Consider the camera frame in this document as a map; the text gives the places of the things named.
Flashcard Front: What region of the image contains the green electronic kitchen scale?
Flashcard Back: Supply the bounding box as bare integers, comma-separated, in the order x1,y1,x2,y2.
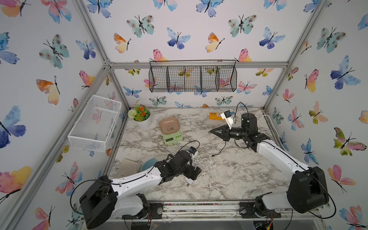
163,130,183,145

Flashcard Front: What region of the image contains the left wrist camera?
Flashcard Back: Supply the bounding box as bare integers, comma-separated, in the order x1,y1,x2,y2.
188,146,198,159

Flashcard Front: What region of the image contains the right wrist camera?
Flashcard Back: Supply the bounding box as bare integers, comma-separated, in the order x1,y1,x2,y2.
220,110,234,129

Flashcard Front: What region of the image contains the potted plant white pot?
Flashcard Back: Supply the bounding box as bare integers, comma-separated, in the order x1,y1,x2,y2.
127,100,152,129

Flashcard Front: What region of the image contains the pink bowl on scale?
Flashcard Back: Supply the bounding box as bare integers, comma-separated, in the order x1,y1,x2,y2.
159,117,180,134

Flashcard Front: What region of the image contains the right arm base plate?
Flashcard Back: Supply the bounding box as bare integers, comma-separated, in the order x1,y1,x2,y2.
238,201,281,219

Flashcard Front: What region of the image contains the white mesh wall basket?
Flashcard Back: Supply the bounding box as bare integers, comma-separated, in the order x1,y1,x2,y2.
68,95,122,152

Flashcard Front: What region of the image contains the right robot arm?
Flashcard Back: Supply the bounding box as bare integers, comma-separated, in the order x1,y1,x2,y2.
210,111,331,217

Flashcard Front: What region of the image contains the white usb charger adapter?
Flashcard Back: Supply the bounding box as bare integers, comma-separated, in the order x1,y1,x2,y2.
185,177,195,186

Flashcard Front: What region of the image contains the white power strip cord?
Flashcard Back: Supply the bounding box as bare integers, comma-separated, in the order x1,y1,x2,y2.
258,113,289,156

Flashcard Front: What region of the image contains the black wire wall basket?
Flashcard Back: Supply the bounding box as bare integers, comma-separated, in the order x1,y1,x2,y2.
146,60,238,93

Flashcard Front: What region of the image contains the orange power strip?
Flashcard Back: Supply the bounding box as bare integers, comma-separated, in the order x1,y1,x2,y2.
209,112,225,120

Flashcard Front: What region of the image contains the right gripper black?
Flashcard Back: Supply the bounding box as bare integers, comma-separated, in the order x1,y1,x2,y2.
212,124,249,143

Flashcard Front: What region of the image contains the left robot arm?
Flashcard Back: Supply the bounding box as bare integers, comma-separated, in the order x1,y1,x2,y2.
79,147,202,230

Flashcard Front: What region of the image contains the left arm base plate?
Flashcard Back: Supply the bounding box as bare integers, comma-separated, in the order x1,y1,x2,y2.
122,202,164,220

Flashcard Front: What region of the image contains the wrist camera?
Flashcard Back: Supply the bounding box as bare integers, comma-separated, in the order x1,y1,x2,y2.
220,110,234,129
188,146,198,159

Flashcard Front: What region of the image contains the aluminium front rail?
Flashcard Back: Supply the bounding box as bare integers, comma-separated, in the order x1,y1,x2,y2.
81,201,321,222

